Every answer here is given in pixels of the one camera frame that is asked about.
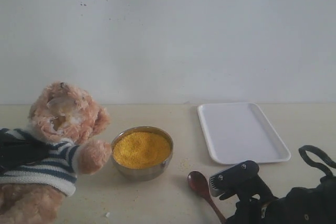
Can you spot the tan teddy bear striped sweater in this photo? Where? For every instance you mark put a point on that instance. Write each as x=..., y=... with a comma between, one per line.
x=66, y=119

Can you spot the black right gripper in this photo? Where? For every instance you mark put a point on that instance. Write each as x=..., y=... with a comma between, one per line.
x=253, y=195

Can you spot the steel bowl of yellow millet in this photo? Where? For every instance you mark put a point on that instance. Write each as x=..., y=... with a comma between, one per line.
x=142, y=153

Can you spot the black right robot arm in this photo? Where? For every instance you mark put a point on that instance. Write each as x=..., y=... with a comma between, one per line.
x=300, y=205

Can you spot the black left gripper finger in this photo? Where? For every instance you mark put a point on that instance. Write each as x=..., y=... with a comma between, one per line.
x=11, y=145
x=10, y=161

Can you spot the dark wooden spoon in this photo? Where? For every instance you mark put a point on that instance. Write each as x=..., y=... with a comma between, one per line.
x=198, y=184

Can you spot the white rectangular plastic tray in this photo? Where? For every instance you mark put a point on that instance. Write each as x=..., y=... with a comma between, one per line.
x=240, y=131

